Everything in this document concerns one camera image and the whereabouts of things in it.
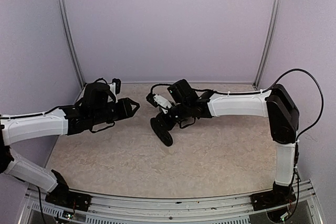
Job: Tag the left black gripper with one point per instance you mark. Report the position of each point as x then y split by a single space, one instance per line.
126 109

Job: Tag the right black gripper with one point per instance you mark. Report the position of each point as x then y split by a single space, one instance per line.
162 119

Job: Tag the black oval glasses case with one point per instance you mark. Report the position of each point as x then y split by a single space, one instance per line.
159 127

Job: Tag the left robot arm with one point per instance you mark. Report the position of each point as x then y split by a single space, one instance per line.
98 104

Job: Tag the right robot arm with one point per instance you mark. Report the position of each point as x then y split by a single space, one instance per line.
275 104

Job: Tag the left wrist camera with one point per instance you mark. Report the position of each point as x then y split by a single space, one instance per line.
115 88

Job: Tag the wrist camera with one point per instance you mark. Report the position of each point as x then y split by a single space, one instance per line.
115 88
180 91

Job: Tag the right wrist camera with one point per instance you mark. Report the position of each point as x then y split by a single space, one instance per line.
180 91

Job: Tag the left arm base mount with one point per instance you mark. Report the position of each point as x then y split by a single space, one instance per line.
63 196

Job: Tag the aluminium front rail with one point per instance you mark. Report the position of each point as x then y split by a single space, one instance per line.
238 208

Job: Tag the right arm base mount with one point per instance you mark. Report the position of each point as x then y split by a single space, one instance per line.
278 196

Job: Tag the left aluminium corner post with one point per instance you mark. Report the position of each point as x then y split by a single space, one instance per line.
70 43

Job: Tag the aluminium corner post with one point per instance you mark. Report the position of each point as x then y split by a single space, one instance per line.
267 45
70 43

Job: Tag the right aluminium corner post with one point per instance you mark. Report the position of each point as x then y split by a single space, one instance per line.
267 45

